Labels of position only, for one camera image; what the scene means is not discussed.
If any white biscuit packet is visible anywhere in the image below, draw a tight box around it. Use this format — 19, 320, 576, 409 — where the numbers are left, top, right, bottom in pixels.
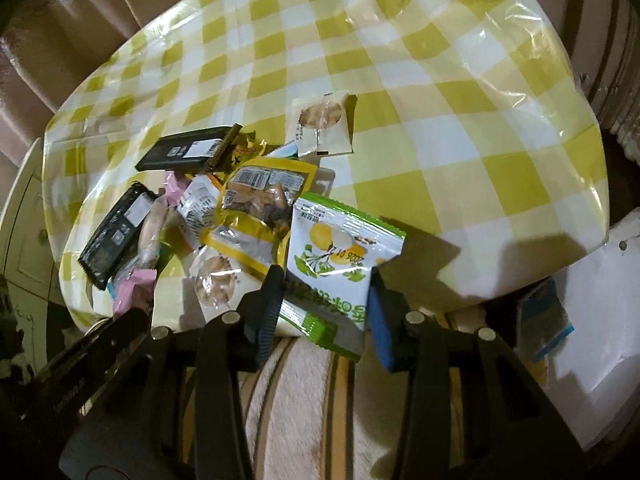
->
189, 246, 262, 322
286, 91, 352, 157

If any green white snack packet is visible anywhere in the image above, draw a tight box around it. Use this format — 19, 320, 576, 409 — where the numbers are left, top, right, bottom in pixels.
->
280, 192, 406, 362

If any yellow clear tofu packet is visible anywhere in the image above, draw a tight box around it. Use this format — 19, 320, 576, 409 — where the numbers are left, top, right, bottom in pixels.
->
200, 157, 317, 274

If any beige clear snack packet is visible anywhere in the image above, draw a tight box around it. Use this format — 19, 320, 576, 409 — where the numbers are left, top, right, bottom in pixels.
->
110, 195, 171, 289

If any white orange small packet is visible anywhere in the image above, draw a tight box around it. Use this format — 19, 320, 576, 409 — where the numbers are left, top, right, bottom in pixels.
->
177, 174, 221, 249

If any black snack bar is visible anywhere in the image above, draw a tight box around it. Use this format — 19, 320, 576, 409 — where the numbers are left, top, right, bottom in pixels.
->
78, 181, 157, 290
136, 124, 242, 174

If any yellow dried tofu packet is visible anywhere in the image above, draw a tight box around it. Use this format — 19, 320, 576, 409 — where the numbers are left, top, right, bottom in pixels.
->
218, 131, 267, 172

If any pink candy packet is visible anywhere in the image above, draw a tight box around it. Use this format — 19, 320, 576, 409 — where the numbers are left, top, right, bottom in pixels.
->
113, 269, 157, 318

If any white cabinet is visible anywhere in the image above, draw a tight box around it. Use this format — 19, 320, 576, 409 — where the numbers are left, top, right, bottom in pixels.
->
1, 139, 64, 370

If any yellow checkered tablecloth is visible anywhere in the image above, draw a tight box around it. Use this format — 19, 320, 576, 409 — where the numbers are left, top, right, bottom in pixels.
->
43, 0, 608, 328

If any brown sofa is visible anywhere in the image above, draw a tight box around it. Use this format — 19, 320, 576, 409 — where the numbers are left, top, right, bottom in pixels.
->
1, 0, 180, 166

